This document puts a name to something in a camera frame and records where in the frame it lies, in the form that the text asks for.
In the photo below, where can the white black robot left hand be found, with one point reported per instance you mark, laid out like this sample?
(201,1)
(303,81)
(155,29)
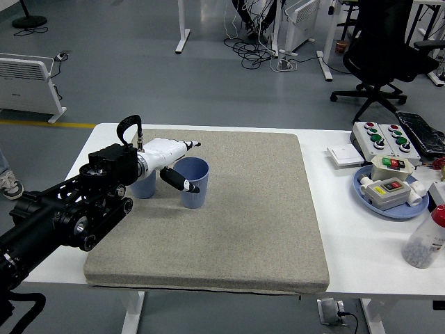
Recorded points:
(161,151)

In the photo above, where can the blue ribbed cup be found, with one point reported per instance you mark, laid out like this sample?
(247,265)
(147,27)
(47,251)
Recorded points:
(144,188)
(193,201)

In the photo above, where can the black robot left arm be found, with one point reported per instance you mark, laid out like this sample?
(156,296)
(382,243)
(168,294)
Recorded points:
(52,215)

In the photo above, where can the white push-button control box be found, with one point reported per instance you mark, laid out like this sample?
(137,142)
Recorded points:
(368,139)
(406,148)

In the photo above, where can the grey-brown mat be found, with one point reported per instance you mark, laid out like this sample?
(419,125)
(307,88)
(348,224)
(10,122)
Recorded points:
(226,226)

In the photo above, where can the white desk leg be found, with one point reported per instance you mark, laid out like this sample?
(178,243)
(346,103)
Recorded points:
(181,35)
(325,66)

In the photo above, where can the small grey power strip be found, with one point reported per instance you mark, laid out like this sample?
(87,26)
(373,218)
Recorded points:
(63,55)

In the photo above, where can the wide white panel heater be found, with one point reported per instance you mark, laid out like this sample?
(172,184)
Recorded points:
(24,90)

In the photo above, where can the white floor power strip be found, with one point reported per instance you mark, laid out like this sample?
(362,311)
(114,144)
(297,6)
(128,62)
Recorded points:
(285,64)

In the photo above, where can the person's shoe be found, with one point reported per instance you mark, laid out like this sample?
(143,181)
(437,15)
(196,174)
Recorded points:
(10,184)

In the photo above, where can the person's leg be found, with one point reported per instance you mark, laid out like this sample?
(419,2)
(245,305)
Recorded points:
(2,161)

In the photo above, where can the white table leg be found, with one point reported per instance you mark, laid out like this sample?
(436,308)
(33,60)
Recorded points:
(132,313)
(373,318)

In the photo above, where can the black fan base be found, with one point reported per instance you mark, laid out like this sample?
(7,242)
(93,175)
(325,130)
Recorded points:
(29,21)

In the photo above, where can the narrow white panel heater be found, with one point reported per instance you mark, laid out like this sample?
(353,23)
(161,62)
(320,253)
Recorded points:
(302,24)

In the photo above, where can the small white pipe fitting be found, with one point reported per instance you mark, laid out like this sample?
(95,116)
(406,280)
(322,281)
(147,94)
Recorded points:
(365,183)

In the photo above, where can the small wooden container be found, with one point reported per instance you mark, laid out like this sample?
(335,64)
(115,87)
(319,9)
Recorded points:
(341,47)

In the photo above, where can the silver floor socket box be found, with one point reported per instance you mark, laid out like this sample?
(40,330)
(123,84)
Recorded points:
(328,311)

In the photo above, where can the blue plate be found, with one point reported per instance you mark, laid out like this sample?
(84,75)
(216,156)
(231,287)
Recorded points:
(400,213)

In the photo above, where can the black office chair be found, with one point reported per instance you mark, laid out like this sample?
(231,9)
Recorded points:
(382,35)

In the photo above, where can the large white pipe fitting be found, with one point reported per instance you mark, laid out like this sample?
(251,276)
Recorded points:
(417,195)

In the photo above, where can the black wrapped keyboard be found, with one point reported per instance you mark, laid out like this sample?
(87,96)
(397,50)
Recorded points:
(422,132)

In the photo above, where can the clear bottle red cap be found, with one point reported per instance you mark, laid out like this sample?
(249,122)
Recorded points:
(422,240)

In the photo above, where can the red yellow small parts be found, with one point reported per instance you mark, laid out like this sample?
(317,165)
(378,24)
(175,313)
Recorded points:
(439,168)

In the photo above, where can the black desk control panel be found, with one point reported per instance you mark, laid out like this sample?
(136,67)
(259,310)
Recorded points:
(439,305)

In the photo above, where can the white wall switch plate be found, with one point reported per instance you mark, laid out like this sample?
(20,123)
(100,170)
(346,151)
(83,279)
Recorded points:
(345,156)

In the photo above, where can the white switch box green red buttons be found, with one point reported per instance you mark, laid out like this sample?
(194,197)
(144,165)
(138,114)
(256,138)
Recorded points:
(382,171)

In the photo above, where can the grey switch box yellow red buttons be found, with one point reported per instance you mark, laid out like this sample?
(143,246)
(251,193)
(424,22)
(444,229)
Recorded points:
(389,199)

